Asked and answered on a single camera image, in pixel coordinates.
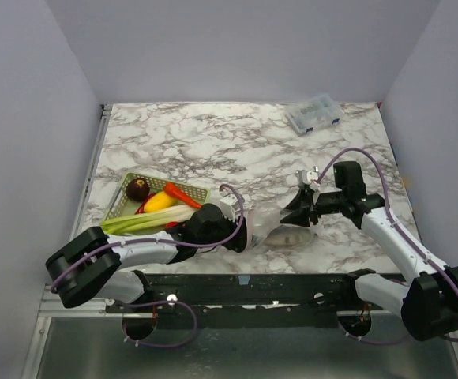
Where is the dark maroon fake fruit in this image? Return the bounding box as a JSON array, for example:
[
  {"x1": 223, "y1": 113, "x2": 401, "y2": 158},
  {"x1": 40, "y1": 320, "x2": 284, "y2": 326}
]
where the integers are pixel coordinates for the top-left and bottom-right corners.
[{"x1": 126, "y1": 178, "x2": 150, "y2": 202}]

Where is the red fake chili pepper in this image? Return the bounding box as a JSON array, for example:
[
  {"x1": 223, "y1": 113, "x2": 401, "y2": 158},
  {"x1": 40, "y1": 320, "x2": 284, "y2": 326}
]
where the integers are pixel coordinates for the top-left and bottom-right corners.
[{"x1": 135, "y1": 201, "x2": 146, "y2": 215}]

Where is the black table front rail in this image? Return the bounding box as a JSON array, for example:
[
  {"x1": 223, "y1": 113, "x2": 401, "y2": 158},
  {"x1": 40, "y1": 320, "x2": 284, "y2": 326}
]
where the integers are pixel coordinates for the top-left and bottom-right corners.
[{"x1": 106, "y1": 269, "x2": 400, "y2": 331}]

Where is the aluminium frame extrusion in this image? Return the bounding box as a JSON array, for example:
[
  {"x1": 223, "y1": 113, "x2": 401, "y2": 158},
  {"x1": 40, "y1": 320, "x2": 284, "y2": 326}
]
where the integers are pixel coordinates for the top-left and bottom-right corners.
[{"x1": 39, "y1": 291, "x2": 111, "y2": 317}]

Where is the green plastic basket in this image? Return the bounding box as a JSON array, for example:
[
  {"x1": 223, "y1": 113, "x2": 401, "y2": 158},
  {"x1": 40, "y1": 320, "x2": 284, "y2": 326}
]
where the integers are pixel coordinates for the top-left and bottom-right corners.
[{"x1": 99, "y1": 172, "x2": 209, "y2": 236}]

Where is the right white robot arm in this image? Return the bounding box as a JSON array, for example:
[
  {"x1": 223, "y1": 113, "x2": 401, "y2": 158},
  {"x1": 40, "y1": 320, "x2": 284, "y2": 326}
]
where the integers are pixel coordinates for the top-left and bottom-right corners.
[{"x1": 280, "y1": 161, "x2": 458, "y2": 341}]

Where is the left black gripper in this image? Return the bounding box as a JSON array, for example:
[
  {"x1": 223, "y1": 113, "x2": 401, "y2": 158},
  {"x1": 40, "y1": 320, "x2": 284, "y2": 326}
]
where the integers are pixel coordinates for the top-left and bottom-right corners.
[{"x1": 197, "y1": 209, "x2": 257, "y2": 252}]

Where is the orange fake carrot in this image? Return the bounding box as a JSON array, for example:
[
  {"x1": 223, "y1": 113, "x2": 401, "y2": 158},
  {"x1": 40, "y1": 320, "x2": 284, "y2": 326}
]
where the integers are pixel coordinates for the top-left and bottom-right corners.
[{"x1": 163, "y1": 182, "x2": 201, "y2": 209}]

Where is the grey fake fish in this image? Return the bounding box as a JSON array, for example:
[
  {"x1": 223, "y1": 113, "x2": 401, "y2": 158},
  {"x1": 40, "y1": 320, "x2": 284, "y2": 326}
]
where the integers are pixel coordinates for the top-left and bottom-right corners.
[{"x1": 265, "y1": 229, "x2": 314, "y2": 248}]

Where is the green fake celery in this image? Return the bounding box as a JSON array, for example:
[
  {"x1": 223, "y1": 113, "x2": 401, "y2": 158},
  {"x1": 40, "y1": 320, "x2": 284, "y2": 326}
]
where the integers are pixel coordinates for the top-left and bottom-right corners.
[{"x1": 100, "y1": 205, "x2": 196, "y2": 235}]

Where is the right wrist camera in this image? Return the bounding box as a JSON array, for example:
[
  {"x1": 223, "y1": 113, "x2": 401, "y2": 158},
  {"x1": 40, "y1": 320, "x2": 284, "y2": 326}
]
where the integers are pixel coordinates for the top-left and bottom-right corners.
[{"x1": 295, "y1": 170, "x2": 321, "y2": 193}]

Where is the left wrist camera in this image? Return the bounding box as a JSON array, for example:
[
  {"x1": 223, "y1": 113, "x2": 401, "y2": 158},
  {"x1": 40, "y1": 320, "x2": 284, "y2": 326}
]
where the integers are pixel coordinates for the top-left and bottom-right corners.
[{"x1": 219, "y1": 193, "x2": 245, "y2": 222}]

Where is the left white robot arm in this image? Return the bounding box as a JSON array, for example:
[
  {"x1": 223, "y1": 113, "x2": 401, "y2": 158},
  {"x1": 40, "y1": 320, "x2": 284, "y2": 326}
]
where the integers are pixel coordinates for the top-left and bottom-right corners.
[{"x1": 45, "y1": 204, "x2": 247, "y2": 309}]

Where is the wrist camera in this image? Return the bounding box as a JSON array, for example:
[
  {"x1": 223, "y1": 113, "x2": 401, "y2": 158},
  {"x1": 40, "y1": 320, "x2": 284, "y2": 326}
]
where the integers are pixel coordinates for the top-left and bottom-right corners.
[
  {"x1": 295, "y1": 170, "x2": 321, "y2": 193},
  {"x1": 219, "y1": 193, "x2": 245, "y2": 222}
]

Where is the clear plastic organizer box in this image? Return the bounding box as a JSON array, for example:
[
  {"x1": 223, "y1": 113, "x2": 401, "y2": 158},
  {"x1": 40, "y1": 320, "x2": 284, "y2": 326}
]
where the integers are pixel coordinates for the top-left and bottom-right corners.
[{"x1": 284, "y1": 94, "x2": 344, "y2": 136}]

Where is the clear zip top bag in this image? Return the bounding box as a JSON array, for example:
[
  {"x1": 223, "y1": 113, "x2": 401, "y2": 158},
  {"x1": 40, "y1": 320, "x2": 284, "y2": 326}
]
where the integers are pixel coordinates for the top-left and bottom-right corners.
[{"x1": 244, "y1": 201, "x2": 319, "y2": 252}]

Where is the yellow fake lemon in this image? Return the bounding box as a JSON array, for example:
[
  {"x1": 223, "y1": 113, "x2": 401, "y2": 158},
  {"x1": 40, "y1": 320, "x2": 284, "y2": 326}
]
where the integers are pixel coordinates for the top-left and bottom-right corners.
[{"x1": 145, "y1": 191, "x2": 177, "y2": 213}]

